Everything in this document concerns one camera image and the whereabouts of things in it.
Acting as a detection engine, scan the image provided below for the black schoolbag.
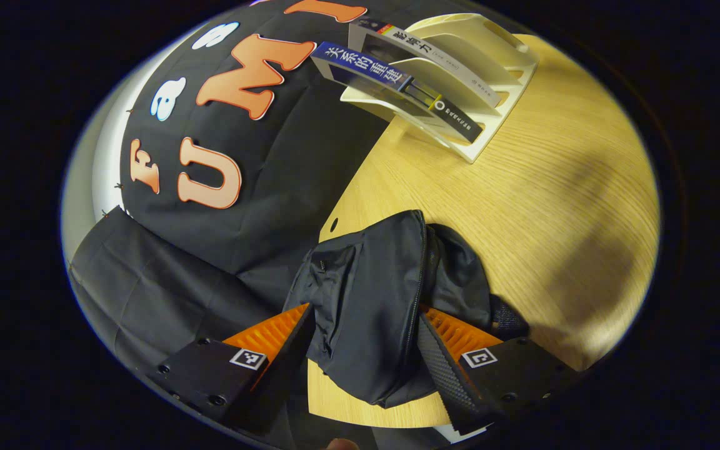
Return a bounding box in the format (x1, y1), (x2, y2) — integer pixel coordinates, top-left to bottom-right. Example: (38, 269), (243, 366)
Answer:
(282, 209), (531, 410)

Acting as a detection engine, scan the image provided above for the white portrait cover book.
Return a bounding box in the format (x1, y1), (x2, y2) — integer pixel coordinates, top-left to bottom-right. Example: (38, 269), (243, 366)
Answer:
(347, 17), (502, 108)

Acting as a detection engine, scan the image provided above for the black backdrop cloth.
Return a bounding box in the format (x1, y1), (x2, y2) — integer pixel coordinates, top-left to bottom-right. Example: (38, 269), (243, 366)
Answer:
(66, 0), (414, 388)

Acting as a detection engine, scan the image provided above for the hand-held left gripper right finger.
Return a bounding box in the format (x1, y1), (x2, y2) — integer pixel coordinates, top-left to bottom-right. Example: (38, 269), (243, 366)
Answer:
(416, 305), (586, 438)

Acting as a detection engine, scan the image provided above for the white bookshelf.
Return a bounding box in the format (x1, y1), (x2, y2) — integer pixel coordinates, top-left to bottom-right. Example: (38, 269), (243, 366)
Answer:
(340, 12), (539, 164)

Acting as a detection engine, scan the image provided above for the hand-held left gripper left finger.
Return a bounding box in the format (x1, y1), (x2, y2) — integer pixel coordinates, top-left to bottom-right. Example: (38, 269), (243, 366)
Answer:
(147, 303), (317, 435)

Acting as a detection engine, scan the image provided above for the blue cover book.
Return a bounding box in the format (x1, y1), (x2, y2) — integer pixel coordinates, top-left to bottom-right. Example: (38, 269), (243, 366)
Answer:
(310, 41), (484, 144)

